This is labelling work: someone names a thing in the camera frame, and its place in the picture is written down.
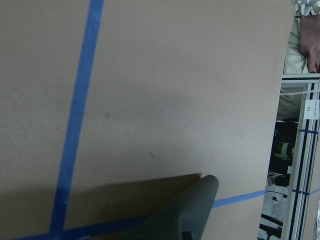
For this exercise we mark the brown paper table cover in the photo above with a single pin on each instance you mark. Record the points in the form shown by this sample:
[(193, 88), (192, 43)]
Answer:
[(108, 109)]

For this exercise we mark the person in yellow shirt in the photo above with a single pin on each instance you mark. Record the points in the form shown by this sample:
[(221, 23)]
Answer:
[(302, 57)]

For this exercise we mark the black mouse pad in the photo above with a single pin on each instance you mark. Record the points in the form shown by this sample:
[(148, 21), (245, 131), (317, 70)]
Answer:
[(183, 218)]

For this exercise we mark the aluminium table rail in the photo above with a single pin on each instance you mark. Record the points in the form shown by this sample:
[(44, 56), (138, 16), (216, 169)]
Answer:
[(304, 156)]

